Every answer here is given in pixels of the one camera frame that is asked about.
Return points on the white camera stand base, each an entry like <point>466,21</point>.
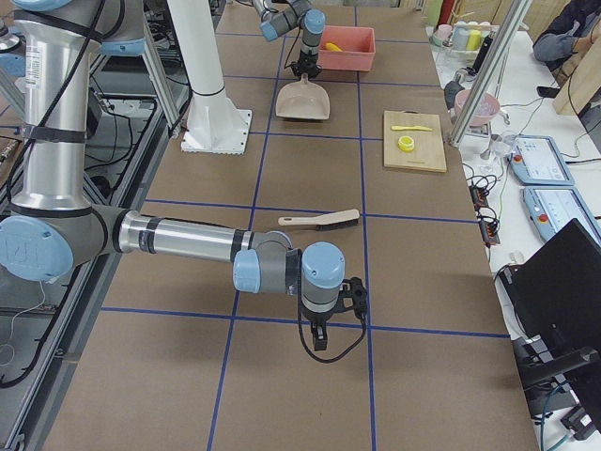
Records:
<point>214,123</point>

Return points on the yellow lemon slices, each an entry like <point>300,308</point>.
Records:
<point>406,143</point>

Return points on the stack of pastel cups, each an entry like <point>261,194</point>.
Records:
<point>462,36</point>

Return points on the black power strip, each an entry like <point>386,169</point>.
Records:
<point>488,220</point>

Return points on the black monitor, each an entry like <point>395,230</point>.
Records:
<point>556,292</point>

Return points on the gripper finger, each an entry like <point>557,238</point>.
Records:
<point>323,344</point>
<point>316,331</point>

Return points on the lower teach pendant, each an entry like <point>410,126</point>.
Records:
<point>552,207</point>

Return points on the yellow plastic knife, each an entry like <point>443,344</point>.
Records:
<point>416,128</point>

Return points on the bamboo cutting board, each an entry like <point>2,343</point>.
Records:
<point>428,154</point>

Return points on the beige plastic dustpan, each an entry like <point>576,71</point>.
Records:
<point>303,100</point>

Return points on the upper teach pendant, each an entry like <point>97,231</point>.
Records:
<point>536,160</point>

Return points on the beige hand brush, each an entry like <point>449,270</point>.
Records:
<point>324,222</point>

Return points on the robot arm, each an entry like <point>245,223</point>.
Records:
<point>65,214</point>
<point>298,15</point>

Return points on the teach pendant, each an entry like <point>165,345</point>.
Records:
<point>536,160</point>
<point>552,207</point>

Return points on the seated person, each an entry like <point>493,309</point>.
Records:
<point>573,31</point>

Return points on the pink plastic bin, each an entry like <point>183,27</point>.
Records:
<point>358,46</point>

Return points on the aluminium frame post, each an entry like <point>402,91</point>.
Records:
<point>500,45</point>

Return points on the pink bowl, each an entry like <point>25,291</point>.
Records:
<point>487,109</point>

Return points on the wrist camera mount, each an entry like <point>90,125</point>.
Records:
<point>353,297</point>

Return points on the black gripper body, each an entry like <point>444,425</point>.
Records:
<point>307,60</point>
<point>317,318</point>

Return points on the yellow toy corn cob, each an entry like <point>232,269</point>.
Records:
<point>332,47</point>

